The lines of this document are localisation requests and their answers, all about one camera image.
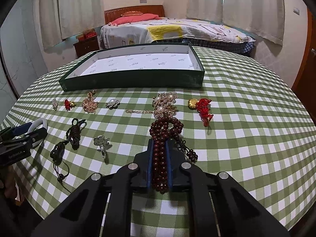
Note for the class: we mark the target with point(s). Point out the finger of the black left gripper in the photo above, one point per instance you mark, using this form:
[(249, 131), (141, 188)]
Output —
[(35, 137)]

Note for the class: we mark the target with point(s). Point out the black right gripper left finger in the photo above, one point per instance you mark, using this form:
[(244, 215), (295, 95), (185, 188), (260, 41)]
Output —
[(129, 179)]

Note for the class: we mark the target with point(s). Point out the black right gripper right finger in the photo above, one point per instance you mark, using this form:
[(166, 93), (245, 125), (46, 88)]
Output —
[(185, 177)]

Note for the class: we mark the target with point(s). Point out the white jade bangle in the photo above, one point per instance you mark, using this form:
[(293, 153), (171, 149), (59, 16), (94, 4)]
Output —
[(41, 122)]

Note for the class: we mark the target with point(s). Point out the green white jewelry tray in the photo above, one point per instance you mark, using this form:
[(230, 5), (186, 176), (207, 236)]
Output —
[(159, 65)]

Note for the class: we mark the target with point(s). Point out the small silver crystal brooch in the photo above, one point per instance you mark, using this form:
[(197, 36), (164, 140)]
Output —
[(55, 104)]

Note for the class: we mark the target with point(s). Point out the red and gold charm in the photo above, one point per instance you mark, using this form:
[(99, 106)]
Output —
[(69, 105)]

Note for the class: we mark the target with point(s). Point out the silver flower brooch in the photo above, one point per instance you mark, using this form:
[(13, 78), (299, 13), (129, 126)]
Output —
[(103, 143)]

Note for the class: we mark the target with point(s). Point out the gold swan brooch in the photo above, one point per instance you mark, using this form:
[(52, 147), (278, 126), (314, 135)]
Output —
[(89, 104)]

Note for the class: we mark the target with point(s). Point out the gold rhinestone bar clip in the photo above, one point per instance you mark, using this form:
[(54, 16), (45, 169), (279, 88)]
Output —
[(139, 111)]

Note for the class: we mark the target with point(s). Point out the pearl flower brooch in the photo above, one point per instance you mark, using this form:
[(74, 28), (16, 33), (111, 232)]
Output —
[(113, 103)]

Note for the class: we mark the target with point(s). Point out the gold pendant red knot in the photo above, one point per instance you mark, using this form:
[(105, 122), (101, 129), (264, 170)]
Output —
[(203, 107)]

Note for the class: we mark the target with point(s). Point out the dark wooden nightstand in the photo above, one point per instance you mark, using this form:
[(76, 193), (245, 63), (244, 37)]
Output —
[(86, 46)]

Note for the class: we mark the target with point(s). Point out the green checkered tablecloth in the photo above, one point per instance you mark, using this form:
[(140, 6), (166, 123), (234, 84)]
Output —
[(260, 134)]

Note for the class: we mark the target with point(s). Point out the red boxes on nightstand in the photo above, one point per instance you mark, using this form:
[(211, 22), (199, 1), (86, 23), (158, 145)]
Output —
[(89, 33)]

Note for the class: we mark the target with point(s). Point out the left white curtain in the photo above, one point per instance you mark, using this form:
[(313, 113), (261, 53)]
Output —
[(62, 19)]

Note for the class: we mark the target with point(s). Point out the white curtain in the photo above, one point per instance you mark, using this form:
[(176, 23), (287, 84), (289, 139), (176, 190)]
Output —
[(62, 19), (264, 18)]

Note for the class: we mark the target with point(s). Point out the wooden headboard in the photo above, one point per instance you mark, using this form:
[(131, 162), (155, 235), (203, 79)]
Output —
[(113, 14)]

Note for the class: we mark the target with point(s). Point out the pink pillow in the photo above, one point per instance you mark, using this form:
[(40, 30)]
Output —
[(134, 19)]

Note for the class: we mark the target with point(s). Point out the bed with patterned quilt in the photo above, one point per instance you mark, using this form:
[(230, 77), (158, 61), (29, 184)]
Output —
[(189, 31)]

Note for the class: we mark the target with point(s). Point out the orange patterned pillow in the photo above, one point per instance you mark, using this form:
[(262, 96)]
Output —
[(131, 13)]

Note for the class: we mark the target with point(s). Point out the brown wooden door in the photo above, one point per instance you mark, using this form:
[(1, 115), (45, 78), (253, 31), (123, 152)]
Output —
[(304, 85)]

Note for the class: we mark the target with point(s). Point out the right white curtain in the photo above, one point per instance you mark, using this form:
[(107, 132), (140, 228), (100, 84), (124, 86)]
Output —
[(264, 18)]

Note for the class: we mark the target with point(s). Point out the wall light switch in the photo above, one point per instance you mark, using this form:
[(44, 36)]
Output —
[(296, 11)]

